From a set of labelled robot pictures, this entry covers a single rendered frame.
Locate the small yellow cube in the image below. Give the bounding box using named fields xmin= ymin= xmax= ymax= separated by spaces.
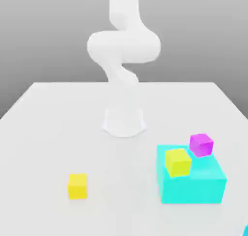
xmin=67 ymin=173 xmax=88 ymax=200
xmin=165 ymin=148 xmax=192 ymax=178

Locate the small magenta cube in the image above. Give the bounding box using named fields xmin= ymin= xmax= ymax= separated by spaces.
xmin=189 ymin=133 xmax=214 ymax=158

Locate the large cyan box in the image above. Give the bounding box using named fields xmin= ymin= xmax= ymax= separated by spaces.
xmin=156 ymin=144 xmax=228 ymax=205

